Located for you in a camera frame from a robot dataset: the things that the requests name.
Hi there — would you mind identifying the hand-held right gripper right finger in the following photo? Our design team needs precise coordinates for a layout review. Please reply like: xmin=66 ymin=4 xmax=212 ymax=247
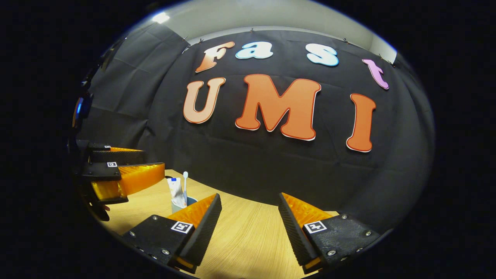
xmin=277 ymin=192 xmax=390 ymax=275

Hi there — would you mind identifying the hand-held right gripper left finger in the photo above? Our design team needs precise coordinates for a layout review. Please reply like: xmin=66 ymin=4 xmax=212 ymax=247
xmin=122 ymin=193 xmax=223 ymax=275

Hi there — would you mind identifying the grey cup with wooden handle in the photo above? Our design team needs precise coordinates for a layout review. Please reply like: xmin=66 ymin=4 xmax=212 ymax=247
xmin=171 ymin=196 xmax=198 ymax=214

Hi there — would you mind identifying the white toothpaste tube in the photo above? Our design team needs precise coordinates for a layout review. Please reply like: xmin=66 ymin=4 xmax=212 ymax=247
xmin=167 ymin=177 xmax=187 ymax=208

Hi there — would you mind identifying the wooden desktop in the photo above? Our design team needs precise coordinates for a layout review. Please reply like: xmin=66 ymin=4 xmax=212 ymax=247
xmin=102 ymin=169 xmax=341 ymax=279

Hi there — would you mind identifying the black backdrop cloth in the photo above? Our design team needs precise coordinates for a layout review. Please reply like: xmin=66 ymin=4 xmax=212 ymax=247
xmin=77 ymin=22 xmax=435 ymax=233

